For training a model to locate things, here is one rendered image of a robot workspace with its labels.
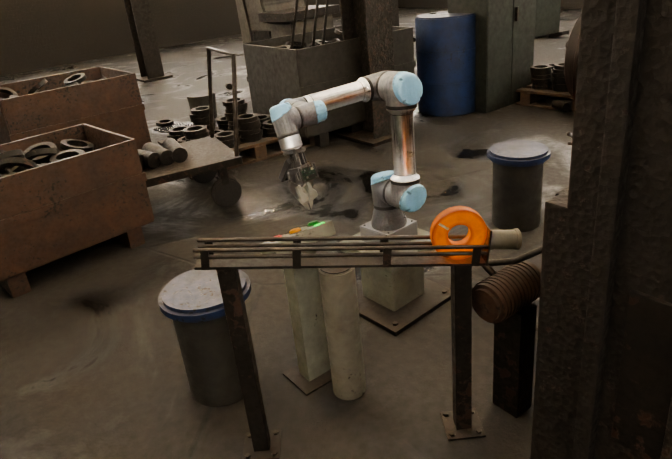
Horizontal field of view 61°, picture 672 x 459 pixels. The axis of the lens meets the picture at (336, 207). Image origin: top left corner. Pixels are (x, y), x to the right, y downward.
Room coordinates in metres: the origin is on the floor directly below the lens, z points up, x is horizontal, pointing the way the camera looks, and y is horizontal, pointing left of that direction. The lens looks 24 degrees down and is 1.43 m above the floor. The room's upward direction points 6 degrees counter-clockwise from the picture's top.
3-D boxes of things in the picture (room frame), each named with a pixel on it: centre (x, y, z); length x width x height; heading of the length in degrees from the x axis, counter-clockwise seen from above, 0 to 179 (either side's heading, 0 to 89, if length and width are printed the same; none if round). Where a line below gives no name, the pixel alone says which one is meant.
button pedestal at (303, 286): (1.72, 0.14, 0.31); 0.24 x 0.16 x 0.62; 125
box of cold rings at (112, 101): (4.71, 2.16, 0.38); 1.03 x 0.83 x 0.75; 128
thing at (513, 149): (2.81, -0.98, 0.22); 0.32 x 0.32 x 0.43
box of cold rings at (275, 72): (5.19, -0.08, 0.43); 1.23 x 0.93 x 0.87; 123
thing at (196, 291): (1.72, 0.49, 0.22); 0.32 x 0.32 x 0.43
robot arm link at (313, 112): (1.92, 0.06, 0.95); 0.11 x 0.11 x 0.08; 30
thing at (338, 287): (1.62, 0.02, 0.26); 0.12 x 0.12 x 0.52
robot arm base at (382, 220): (2.18, -0.22, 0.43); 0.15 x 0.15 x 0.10
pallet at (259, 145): (4.72, 0.76, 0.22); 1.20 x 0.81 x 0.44; 120
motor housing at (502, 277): (1.44, -0.49, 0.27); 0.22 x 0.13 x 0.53; 125
